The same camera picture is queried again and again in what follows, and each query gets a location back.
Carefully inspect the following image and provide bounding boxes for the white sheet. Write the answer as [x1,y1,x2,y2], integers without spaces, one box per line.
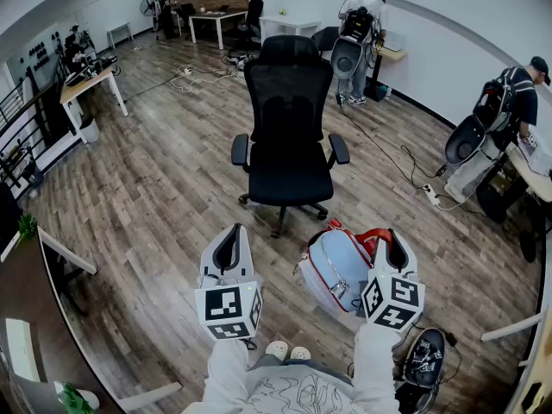
[4,317,42,383]

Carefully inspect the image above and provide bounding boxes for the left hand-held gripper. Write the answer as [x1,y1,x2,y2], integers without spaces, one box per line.
[193,223,264,342]

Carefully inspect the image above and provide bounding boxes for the green plant white pot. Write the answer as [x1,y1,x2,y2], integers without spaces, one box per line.
[57,381,101,414]

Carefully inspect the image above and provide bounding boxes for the person's left shoe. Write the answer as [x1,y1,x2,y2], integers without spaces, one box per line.
[264,341,289,361]

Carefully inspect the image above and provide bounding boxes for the person's legs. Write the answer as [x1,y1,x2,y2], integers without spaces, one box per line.
[249,354,350,381]

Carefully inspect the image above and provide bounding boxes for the small white bench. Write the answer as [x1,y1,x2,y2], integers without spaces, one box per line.
[106,22,135,49]

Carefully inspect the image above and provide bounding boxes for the person's right forearm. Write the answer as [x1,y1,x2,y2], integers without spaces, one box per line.
[351,323,403,414]

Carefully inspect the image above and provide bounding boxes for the dark grey chair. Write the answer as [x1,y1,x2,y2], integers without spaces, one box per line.
[310,26,342,58]

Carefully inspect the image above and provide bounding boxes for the black monitor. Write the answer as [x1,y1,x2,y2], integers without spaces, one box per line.
[0,181,23,256]

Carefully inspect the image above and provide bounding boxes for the light blue backpack red straps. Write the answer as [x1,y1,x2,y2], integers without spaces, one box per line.
[292,217,394,318]

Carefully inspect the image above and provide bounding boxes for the white standing fan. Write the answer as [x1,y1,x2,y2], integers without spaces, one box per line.
[139,0,160,33]

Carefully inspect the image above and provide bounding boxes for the black floor cable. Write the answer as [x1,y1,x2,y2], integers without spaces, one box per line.
[338,101,449,191]

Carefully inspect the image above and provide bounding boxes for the standing desk wooden top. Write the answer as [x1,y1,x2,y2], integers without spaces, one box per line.
[363,45,409,103]

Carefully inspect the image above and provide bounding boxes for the person's left forearm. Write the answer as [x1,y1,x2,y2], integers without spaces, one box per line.
[200,338,252,414]

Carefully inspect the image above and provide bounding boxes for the person's torso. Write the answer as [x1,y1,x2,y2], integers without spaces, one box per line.
[241,360,361,414]

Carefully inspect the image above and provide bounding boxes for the black mesh office chair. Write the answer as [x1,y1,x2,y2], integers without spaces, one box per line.
[230,34,351,239]

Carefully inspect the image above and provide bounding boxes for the white trash bin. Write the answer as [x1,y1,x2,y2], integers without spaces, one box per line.
[78,117,102,144]

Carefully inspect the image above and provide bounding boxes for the white floor cable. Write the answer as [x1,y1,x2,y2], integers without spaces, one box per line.
[169,64,243,95]

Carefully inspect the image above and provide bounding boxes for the black charger cable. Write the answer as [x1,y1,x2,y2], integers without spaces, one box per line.
[433,329,464,386]

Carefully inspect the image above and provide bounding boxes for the white-framed desk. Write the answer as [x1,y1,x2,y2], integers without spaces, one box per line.
[480,308,552,414]

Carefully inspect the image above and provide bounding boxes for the group of black wall-hung items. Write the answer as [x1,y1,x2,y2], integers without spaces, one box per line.
[19,31,66,86]

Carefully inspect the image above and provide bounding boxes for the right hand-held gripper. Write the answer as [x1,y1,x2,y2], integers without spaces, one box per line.
[360,229,427,334]

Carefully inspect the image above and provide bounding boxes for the black railing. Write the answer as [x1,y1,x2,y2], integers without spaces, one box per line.
[0,73,64,191]

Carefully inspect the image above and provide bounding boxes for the small black chair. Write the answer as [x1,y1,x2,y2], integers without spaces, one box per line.
[178,3,198,39]

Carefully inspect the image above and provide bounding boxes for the dark-topped table white legs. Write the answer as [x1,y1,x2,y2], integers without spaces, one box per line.
[188,9,249,51]

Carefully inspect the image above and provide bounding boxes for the white box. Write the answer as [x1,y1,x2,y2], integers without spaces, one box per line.
[385,30,407,53]

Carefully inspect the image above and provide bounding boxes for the dark brown desk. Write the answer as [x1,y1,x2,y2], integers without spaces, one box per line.
[0,225,185,414]

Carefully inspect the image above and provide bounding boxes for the black oval equipment case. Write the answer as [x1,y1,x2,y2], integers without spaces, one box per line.
[402,327,448,390]

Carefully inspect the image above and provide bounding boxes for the black equipment pack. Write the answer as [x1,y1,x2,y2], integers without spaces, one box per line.
[339,6,375,43]
[472,79,515,134]

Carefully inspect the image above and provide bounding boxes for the pile of floor equipment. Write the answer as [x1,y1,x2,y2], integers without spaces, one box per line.
[225,48,260,71]

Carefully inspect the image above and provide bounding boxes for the light wooden desk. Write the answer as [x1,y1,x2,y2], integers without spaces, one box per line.
[476,140,552,224]

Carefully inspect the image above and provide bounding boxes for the clear plastic bag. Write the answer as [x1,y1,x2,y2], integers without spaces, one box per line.
[516,132,552,176]

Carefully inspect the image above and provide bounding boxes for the small green plant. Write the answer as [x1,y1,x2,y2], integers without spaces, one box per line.
[16,212,40,242]

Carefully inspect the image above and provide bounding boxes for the wooden desk white legs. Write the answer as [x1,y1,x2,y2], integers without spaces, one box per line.
[59,65,130,145]

